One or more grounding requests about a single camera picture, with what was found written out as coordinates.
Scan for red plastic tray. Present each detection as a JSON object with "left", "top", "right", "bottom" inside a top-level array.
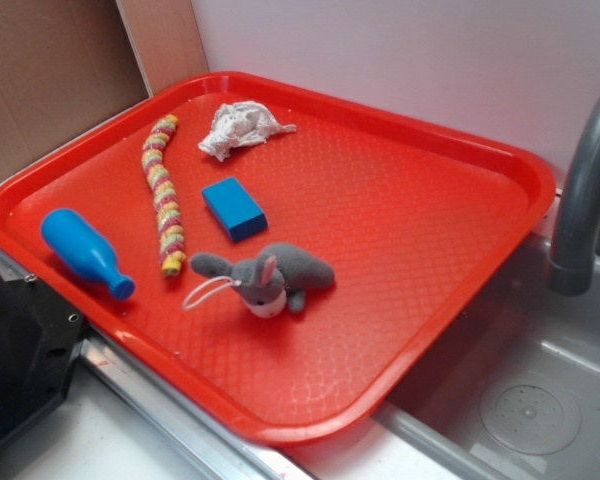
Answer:
[{"left": 0, "top": 73, "right": 555, "bottom": 445}]

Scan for grey sink faucet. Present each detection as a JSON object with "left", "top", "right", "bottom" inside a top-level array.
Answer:
[{"left": 546, "top": 98, "right": 600, "bottom": 296}]

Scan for twisted colourful rope toy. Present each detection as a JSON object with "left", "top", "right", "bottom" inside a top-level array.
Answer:
[{"left": 141, "top": 114, "right": 186, "bottom": 277}]

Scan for brown cardboard panel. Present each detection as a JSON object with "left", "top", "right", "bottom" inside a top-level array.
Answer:
[{"left": 0, "top": 1, "right": 208, "bottom": 183}]

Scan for crumpled white paper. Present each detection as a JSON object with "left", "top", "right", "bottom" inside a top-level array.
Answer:
[{"left": 198, "top": 101, "right": 297, "bottom": 162}]

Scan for grey plush donkey toy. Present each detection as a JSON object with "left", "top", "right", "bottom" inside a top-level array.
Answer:
[{"left": 182, "top": 242, "right": 336, "bottom": 319}]

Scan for round sink drain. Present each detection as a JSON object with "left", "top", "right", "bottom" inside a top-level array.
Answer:
[{"left": 479, "top": 372, "right": 581, "bottom": 456}]

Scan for blue plastic bottle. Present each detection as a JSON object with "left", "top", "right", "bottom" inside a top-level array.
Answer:
[{"left": 41, "top": 209, "right": 135, "bottom": 301}]

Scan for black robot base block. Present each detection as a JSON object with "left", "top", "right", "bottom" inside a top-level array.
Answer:
[{"left": 0, "top": 275, "right": 86, "bottom": 449}]

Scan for grey plastic sink basin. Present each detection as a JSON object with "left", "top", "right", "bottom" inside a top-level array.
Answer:
[{"left": 290, "top": 215, "right": 600, "bottom": 479}]

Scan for blue rectangular block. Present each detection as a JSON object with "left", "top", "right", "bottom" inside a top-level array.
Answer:
[{"left": 201, "top": 177, "right": 268, "bottom": 242}]

